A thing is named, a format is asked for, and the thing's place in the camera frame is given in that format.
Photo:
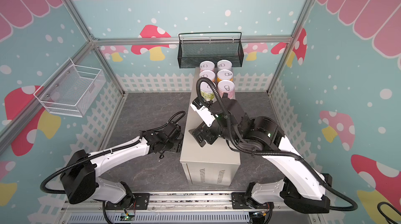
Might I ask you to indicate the pink front can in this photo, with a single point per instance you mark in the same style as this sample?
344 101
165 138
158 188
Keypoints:
226 87

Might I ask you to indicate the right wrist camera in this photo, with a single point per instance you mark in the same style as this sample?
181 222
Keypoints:
203 112

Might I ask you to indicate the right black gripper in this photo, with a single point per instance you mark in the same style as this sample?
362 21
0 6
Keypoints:
200 133

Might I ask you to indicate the black mesh wall basket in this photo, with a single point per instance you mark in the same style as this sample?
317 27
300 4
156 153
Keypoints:
195 48

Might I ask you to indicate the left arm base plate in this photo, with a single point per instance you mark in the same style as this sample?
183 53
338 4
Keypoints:
136 201

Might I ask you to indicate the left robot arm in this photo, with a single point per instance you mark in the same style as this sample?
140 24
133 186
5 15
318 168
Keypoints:
81 179

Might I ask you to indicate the blue label can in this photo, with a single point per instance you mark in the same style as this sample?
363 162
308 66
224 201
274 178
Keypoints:
224 65

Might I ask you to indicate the green circuit board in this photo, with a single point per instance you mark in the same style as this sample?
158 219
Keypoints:
127 217

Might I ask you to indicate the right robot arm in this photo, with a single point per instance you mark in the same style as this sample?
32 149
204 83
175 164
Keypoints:
303 189

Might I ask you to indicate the beige metal cabinet counter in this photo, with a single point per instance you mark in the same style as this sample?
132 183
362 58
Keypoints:
211 165

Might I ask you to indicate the white wire wall basket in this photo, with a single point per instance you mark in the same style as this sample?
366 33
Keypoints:
72 91

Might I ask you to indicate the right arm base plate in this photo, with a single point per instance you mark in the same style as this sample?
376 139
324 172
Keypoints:
241 200

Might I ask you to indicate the pink label can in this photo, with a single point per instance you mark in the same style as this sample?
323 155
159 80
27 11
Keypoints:
207 66

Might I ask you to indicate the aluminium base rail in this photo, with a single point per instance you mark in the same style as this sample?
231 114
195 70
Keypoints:
184 207

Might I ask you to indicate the green label can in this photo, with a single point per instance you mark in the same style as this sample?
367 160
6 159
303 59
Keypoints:
206 91

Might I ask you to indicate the yellow label can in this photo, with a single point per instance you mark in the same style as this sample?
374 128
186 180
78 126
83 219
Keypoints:
224 75

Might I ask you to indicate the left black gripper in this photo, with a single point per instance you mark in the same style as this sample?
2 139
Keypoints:
177 147

